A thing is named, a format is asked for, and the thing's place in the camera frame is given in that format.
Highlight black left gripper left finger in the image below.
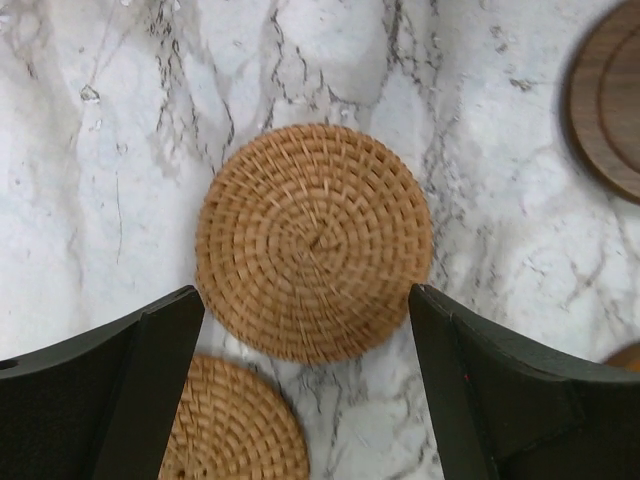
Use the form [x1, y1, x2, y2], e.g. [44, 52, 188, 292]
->
[1, 286, 204, 479]

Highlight dark walnut coaster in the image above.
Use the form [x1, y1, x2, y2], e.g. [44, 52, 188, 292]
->
[561, 1, 639, 203]

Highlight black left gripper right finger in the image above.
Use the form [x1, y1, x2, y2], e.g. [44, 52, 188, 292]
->
[409, 285, 639, 479]

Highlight light brown wooden coaster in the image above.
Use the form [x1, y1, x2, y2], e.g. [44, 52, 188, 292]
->
[605, 342, 640, 372]

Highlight woven rattan coaster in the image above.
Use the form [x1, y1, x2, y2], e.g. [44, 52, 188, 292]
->
[158, 355, 310, 480]
[195, 124, 433, 365]

